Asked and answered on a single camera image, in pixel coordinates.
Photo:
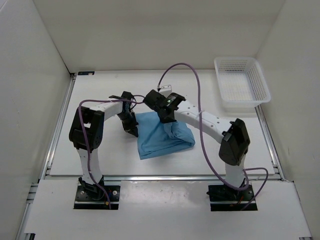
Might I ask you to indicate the light blue shorts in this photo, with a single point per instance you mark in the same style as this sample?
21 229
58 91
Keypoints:
156 139

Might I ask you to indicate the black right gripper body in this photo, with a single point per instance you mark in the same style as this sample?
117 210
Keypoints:
164 121

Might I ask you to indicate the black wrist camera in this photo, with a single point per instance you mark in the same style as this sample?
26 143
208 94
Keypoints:
155 97
126 95

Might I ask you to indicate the blue label sticker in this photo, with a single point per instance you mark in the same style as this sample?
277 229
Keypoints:
85 73

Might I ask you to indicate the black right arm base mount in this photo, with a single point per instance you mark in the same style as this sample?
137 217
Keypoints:
225 199

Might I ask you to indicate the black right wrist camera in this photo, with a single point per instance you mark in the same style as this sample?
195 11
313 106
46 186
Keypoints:
155 97

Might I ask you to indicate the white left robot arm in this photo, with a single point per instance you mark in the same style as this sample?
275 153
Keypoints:
86 132

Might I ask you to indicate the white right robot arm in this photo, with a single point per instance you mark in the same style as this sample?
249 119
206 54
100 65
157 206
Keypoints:
232 136

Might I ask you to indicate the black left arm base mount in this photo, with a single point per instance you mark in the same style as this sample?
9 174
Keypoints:
89 197

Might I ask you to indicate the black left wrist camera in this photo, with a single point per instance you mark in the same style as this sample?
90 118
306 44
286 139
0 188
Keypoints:
126 95

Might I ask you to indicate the white plastic mesh basket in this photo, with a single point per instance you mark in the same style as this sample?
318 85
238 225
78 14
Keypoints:
241 83

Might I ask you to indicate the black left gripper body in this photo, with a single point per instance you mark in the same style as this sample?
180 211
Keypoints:
128 120

